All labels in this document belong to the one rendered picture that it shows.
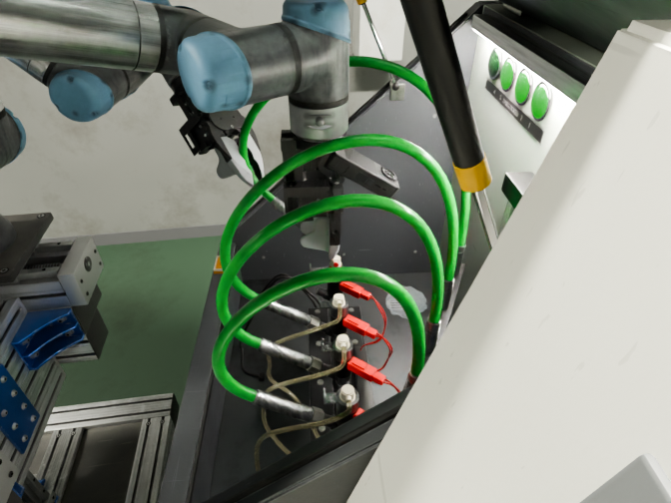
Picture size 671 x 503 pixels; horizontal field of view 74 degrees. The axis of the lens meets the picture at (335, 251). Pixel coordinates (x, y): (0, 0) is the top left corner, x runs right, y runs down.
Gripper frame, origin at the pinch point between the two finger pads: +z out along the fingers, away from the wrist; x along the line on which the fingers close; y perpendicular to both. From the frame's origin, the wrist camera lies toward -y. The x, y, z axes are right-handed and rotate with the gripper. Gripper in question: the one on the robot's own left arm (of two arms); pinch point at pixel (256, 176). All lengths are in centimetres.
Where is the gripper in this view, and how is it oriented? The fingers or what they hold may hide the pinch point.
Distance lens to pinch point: 78.0
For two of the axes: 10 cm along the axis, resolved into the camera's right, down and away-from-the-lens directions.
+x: -5.2, 3.3, -7.9
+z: 5.0, 8.7, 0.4
